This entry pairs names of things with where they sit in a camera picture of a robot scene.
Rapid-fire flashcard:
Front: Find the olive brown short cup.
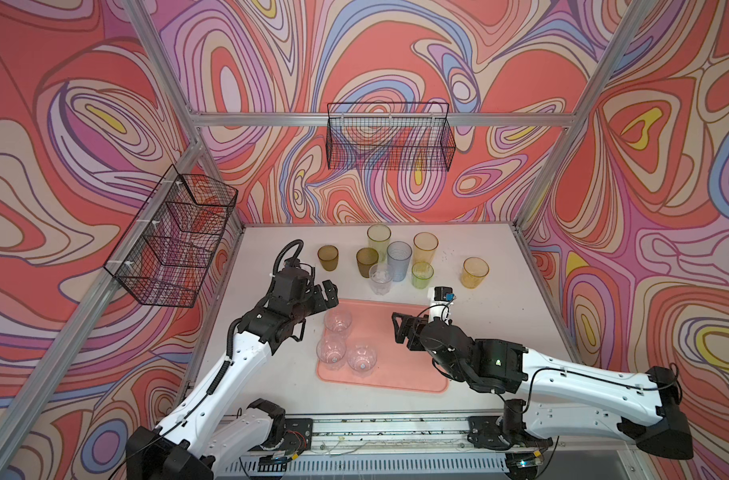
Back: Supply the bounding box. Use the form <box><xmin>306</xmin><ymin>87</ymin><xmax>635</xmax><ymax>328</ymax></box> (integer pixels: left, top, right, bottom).
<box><xmin>356</xmin><ymin>247</ymin><xmax>379</xmax><ymax>279</ymax></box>

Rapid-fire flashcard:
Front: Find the green short cup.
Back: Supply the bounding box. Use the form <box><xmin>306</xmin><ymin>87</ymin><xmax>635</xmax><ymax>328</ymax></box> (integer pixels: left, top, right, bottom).
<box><xmin>411</xmin><ymin>262</ymin><xmax>434</xmax><ymax>290</ymax></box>

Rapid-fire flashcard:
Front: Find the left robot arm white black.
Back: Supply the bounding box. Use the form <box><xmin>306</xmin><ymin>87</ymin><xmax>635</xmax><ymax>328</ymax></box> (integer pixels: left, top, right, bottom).
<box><xmin>122</xmin><ymin>239</ymin><xmax>338</xmax><ymax>479</ymax></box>

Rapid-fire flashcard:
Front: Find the black wire basket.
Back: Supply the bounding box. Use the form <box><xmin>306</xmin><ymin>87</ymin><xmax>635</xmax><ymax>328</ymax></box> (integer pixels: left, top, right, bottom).
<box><xmin>104</xmin><ymin>166</ymin><xmax>238</xmax><ymax>308</ymax></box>
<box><xmin>326</xmin><ymin>100</ymin><xmax>456</xmax><ymax>172</ymax></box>

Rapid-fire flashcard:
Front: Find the black wire basket back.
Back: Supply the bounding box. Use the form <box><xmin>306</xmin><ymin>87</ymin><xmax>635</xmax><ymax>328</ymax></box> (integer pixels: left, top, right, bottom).
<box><xmin>326</xmin><ymin>100</ymin><xmax>456</xmax><ymax>172</ymax></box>

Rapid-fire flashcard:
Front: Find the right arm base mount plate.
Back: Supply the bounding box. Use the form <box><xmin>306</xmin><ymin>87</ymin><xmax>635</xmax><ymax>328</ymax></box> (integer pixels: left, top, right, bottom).
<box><xmin>466</xmin><ymin>416</ymin><xmax>553</xmax><ymax>451</ymax></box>

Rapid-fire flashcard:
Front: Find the clear short glass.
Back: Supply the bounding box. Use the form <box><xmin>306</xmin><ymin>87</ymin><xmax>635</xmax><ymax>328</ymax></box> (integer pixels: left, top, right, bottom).
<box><xmin>324</xmin><ymin>305</ymin><xmax>354</xmax><ymax>338</ymax></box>
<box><xmin>346</xmin><ymin>342</ymin><xmax>378</xmax><ymax>377</ymax></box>
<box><xmin>368</xmin><ymin>263</ymin><xmax>393</xmax><ymax>295</ymax></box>
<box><xmin>316</xmin><ymin>334</ymin><xmax>348</xmax><ymax>370</ymax></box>

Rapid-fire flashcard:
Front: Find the pink plastic tray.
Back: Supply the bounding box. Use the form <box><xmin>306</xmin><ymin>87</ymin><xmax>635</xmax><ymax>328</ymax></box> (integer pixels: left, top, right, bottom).
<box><xmin>316</xmin><ymin>299</ymin><xmax>448</xmax><ymax>394</ymax></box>

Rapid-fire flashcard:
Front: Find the black wire basket left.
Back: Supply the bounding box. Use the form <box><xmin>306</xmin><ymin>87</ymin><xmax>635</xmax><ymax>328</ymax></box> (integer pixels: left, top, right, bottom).
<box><xmin>104</xmin><ymin>166</ymin><xmax>238</xmax><ymax>308</ymax></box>

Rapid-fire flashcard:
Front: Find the tall orange cup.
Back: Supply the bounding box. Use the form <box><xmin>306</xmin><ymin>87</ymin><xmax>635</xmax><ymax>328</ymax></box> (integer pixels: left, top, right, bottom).
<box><xmin>412</xmin><ymin>231</ymin><xmax>439</xmax><ymax>264</ymax></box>

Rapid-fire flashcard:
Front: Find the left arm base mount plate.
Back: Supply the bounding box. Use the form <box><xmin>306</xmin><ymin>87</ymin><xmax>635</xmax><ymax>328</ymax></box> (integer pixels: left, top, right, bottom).
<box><xmin>250</xmin><ymin>417</ymin><xmax>314</xmax><ymax>456</ymax></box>

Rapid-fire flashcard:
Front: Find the tall yellow-green cup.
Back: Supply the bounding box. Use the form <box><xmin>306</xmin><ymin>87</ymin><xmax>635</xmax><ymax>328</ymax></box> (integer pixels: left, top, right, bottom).
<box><xmin>366</xmin><ymin>223</ymin><xmax>391</xmax><ymax>262</ymax></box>

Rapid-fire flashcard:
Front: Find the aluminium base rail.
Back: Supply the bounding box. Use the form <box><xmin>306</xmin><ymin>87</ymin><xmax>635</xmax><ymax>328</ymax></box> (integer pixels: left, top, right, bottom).
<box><xmin>207</xmin><ymin>410</ymin><xmax>635</xmax><ymax>457</ymax></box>

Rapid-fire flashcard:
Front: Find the tall blue cup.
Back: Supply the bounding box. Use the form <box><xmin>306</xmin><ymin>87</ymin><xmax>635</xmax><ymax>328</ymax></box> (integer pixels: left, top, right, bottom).
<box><xmin>386</xmin><ymin>241</ymin><xmax>412</xmax><ymax>283</ymax></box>

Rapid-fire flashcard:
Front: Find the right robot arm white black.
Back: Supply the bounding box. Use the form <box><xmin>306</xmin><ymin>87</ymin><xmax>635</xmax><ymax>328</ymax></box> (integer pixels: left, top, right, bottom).
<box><xmin>391</xmin><ymin>312</ymin><xmax>694</xmax><ymax>460</ymax></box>

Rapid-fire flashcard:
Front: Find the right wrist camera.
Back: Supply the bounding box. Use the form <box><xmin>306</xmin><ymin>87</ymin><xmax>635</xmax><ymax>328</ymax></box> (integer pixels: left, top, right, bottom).
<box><xmin>432</xmin><ymin>286</ymin><xmax>455</xmax><ymax>304</ymax></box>

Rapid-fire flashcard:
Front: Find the amber cup far right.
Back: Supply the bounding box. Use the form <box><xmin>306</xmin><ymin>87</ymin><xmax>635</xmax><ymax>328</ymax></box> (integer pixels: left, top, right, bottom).
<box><xmin>460</xmin><ymin>257</ymin><xmax>489</xmax><ymax>289</ymax></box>

